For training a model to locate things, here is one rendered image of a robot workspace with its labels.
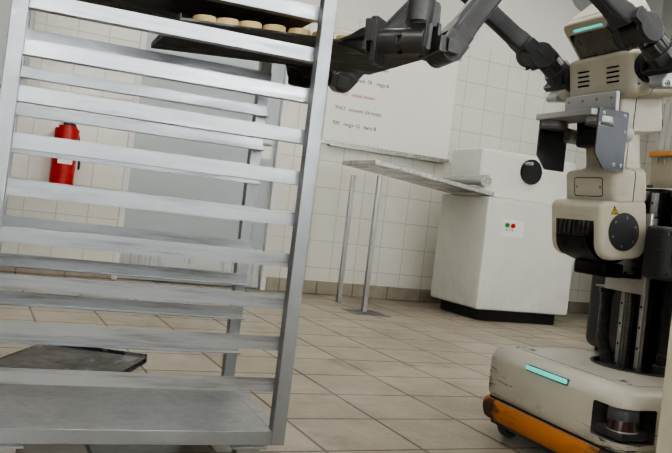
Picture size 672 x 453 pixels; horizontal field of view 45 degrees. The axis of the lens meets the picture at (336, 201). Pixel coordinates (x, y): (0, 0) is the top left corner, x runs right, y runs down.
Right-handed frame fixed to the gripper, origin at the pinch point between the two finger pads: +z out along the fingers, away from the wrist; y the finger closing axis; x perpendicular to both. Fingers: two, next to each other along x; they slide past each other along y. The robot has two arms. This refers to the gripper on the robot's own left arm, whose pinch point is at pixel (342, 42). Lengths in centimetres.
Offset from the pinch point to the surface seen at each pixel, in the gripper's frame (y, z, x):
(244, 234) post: 46, 34, 24
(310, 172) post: 29.9, 1.3, -8.0
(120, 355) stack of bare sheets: 97, 110, 77
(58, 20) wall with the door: -69, 305, 240
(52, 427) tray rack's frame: 84, 36, -40
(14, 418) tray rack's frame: 84, 45, -41
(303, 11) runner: -4.7, 5.9, -8.7
